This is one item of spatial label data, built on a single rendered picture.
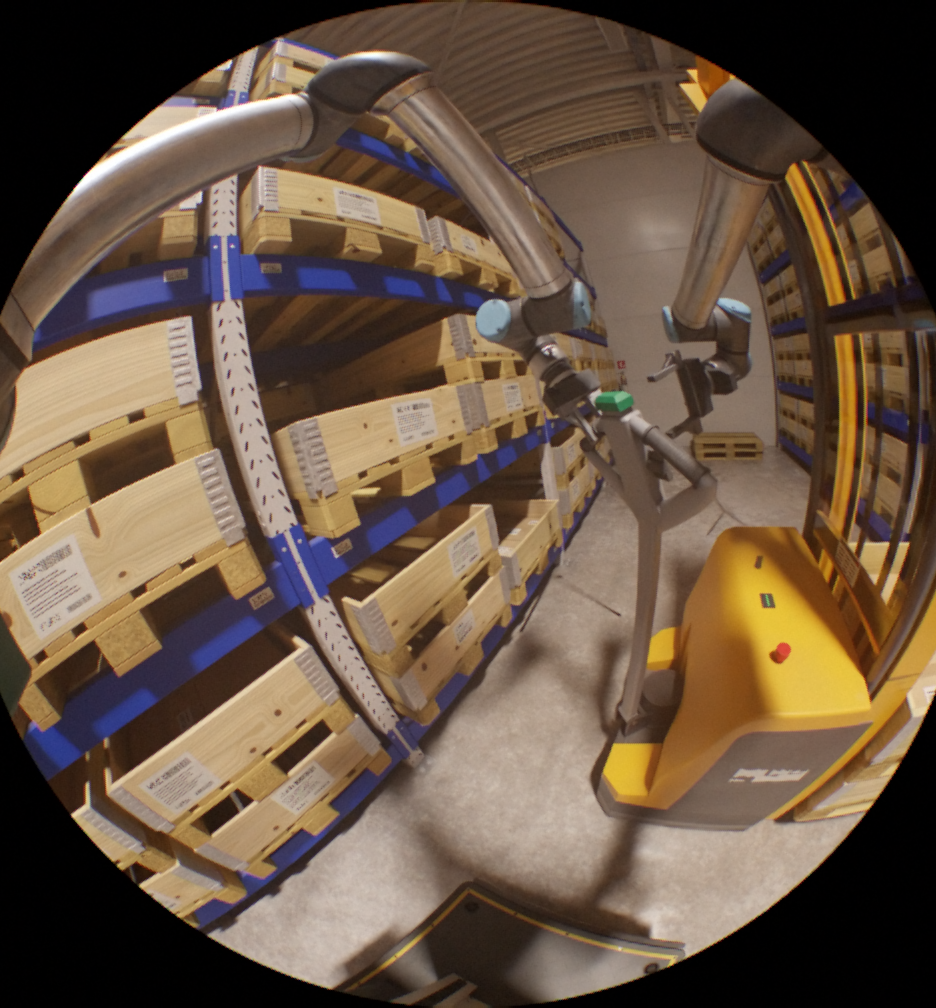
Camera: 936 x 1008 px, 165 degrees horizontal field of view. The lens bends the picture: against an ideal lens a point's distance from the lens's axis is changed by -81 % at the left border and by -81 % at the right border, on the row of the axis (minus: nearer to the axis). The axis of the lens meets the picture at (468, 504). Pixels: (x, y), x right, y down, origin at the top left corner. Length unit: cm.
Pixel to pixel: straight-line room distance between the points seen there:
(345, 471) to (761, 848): 203
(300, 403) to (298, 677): 181
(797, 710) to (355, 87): 120
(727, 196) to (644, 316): 592
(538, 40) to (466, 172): 728
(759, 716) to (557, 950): 80
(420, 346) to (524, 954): 234
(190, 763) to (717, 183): 145
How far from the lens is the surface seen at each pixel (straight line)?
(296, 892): 180
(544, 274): 60
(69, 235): 40
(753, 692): 77
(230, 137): 50
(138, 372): 85
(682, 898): 153
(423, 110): 56
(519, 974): 118
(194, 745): 100
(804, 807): 150
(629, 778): 119
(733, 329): 87
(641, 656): 98
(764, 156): 46
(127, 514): 79
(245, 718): 98
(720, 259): 60
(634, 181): 734
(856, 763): 124
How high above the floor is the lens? 146
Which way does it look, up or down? 19 degrees down
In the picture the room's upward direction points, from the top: 13 degrees counter-clockwise
